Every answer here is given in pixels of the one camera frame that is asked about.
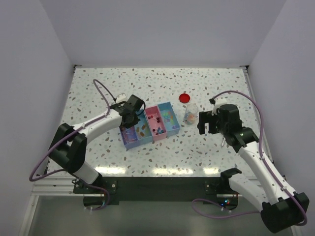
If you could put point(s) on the pink candy bin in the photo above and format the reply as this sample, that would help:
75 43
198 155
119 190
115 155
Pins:
155 123

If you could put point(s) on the purple candy bin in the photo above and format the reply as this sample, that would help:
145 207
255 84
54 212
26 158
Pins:
129 137

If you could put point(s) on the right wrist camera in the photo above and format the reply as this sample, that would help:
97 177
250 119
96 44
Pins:
216 104

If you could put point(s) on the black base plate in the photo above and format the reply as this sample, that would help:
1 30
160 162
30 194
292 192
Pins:
113 190

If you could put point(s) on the blue end candy bin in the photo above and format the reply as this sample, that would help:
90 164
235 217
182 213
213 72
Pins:
169 119

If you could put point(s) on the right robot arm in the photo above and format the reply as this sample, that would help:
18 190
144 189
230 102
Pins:
278 203

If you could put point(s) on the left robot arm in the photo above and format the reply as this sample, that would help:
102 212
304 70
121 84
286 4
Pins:
68 148

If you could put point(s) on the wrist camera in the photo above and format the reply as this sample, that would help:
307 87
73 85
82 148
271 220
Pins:
121 98
216 104

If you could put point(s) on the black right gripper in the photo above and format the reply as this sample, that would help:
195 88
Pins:
206 117

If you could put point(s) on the clear plastic jar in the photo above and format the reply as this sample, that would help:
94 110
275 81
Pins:
191 113

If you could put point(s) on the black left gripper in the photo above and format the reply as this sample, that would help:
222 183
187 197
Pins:
135 121

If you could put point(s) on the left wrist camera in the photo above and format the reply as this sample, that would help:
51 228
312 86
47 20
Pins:
121 98

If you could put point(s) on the red jar lid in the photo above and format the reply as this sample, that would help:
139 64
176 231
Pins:
184 98

